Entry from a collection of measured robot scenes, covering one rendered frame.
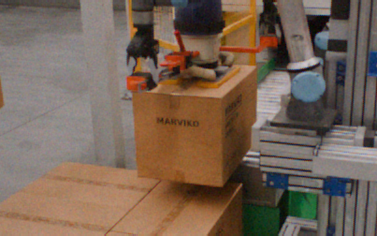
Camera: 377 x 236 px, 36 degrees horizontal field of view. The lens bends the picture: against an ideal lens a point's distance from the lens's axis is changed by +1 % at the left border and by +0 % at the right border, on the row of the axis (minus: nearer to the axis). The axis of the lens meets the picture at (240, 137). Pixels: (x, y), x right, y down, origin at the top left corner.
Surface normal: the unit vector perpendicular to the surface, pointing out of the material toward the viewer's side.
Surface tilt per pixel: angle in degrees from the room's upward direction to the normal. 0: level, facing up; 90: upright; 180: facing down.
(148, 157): 89
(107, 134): 90
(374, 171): 90
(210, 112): 89
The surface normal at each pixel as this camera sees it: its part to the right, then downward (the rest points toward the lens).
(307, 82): -0.05, 0.47
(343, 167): -0.29, 0.33
